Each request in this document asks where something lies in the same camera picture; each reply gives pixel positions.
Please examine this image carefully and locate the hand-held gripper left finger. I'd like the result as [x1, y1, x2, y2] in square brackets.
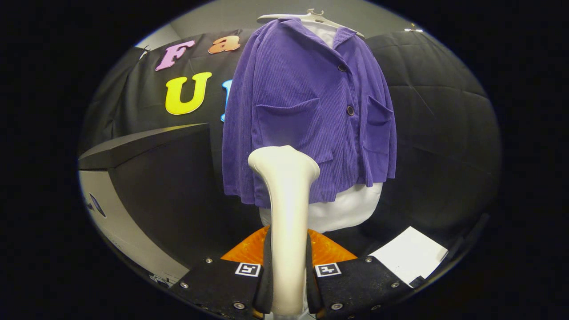
[171, 225, 274, 320]

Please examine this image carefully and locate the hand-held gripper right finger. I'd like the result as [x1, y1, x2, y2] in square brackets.
[306, 229, 414, 320]

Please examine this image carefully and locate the white shirt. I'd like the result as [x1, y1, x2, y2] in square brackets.
[259, 20, 384, 234]

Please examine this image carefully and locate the purple corduroy jacket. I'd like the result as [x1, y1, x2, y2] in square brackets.
[221, 18, 397, 208]

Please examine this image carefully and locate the white clothes hanger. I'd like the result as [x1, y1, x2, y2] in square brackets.
[256, 8, 365, 38]

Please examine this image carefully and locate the white paper sheet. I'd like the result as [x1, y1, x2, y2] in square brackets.
[369, 227, 449, 288]

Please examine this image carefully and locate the grey cabinet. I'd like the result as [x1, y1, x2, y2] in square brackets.
[78, 123, 263, 285]

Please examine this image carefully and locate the small blue cabinet display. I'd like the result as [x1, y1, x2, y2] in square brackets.
[89, 192, 107, 218]

